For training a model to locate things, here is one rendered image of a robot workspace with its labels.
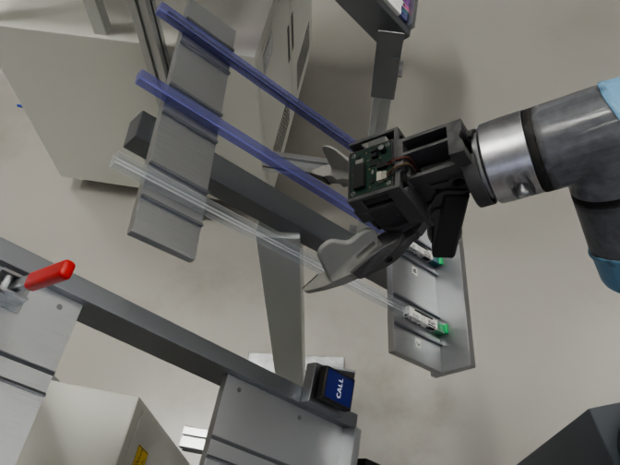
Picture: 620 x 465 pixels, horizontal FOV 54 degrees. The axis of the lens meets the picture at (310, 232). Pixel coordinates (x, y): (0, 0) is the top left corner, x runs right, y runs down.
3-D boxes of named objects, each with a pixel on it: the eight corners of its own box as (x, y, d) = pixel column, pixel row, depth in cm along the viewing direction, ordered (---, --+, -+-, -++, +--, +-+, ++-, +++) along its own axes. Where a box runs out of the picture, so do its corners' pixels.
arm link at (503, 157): (538, 143, 57) (553, 214, 53) (491, 158, 60) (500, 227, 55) (515, 92, 52) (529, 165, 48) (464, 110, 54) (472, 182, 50)
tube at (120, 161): (439, 327, 85) (446, 325, 84) (439, 336, 84) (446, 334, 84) (113, 155, 57) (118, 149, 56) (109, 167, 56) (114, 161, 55)
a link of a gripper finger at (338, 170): (304, 128, 66) (364, 144, 60) (330, 159, 70) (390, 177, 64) (288, 151, 66) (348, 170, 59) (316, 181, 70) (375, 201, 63)
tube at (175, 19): (430, 200, 97) (435, 197, 96) (430, 208, 96) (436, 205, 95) (157, 6, 69) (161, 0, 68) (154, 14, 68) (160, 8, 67)
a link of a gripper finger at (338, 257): (277, 268, 58) (347, 201, 57) (309, 294, 62) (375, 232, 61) (291, 288, 55) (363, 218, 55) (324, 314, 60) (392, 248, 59)
